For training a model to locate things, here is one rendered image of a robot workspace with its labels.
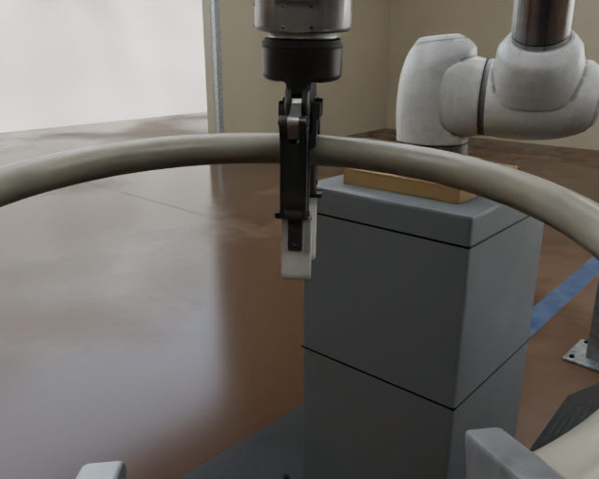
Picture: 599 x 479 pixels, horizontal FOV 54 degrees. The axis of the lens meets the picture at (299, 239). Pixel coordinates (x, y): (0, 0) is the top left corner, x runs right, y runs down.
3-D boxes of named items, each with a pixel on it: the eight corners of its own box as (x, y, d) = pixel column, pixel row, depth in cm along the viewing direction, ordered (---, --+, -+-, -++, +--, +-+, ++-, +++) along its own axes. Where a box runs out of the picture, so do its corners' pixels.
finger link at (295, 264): (312, 213, 58) (311, 216, 57) (310, 277, 61) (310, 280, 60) (282, 212, 58) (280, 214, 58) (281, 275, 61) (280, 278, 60)
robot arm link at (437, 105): (404, 132, 138) (411, 33, 131) (485, 138, 131) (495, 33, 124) (385, 143, 124) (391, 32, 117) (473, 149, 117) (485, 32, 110)
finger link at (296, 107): (314, 85, 55) (308, 77, 50) (311, 141, 56) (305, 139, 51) (288, 84, 55) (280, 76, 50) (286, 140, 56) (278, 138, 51)
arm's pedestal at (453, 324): (274, 483, 154) (269, 183, 129) (381, 400, 189) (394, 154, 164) (448, 595, 122) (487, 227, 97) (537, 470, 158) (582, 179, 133)
